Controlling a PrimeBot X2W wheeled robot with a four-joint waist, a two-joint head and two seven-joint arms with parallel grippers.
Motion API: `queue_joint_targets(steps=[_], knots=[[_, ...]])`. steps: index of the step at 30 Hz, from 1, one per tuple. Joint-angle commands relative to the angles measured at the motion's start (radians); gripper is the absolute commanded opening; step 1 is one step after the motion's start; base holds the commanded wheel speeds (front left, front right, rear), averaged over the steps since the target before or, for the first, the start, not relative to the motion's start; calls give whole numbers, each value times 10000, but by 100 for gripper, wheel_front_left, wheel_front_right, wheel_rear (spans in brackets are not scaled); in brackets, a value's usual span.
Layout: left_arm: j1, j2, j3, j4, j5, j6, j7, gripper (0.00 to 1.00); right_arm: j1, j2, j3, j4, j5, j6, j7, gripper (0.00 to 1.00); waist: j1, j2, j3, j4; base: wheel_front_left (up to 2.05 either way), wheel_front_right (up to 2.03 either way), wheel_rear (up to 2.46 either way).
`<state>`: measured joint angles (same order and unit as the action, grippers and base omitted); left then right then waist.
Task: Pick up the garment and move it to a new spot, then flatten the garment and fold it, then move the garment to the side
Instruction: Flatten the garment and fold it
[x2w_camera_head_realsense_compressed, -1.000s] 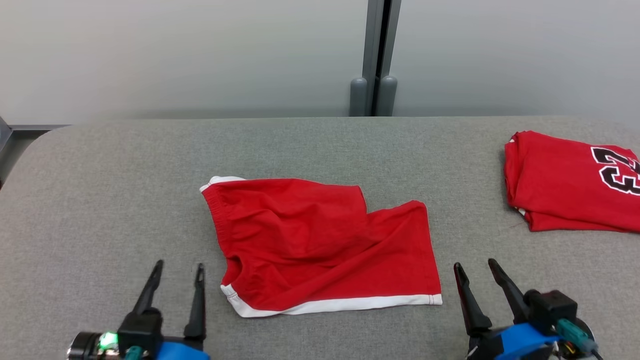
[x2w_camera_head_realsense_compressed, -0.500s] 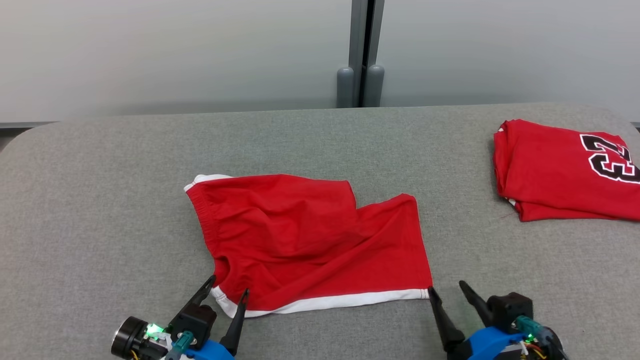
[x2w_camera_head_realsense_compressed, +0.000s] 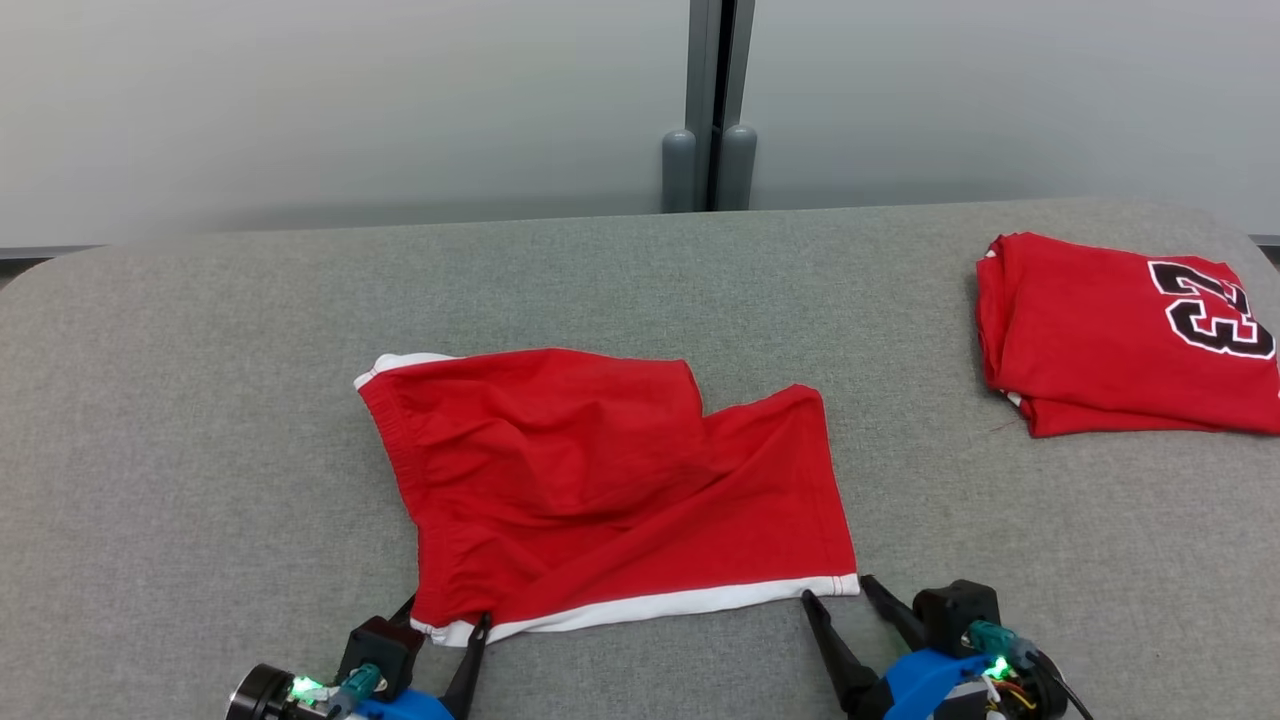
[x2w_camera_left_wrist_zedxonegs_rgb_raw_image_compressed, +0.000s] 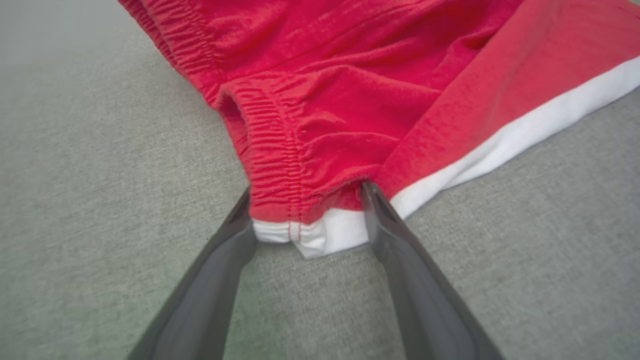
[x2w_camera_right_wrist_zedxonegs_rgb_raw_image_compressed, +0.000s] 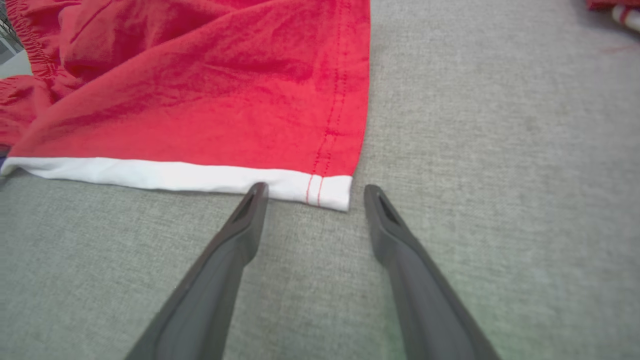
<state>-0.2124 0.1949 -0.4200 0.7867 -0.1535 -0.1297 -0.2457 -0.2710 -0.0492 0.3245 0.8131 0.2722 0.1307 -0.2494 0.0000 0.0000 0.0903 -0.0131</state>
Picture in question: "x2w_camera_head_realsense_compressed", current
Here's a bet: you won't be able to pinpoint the teal camera cable connector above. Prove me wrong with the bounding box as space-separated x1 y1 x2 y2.
965 620 1041 669
335 663 388 716

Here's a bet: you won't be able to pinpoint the grey partition frame post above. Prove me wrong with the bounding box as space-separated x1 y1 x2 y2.
685 0 758 213

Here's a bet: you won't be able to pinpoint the grey cylindrical post foot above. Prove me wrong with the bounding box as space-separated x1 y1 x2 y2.
717 123 758 211
661 128 698 214

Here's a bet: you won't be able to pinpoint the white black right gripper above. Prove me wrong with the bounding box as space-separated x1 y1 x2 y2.
800 575 1071 720

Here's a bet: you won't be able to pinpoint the red shorts with white band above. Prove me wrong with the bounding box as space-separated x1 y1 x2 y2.
353 347 861 648

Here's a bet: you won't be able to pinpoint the red white-sleeved jersey shirt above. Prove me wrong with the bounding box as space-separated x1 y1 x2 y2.
975 232 1280 439

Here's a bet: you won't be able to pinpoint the teal right camera cable connector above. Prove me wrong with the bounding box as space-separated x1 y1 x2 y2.
965 620 1041 669

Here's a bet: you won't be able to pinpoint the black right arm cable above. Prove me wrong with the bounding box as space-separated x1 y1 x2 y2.
1035 650 1096 720

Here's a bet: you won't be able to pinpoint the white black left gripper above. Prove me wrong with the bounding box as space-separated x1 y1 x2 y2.
225 595 493 720

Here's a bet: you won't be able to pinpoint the teal left camera cable connector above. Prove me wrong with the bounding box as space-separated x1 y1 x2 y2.
335 663 388 716

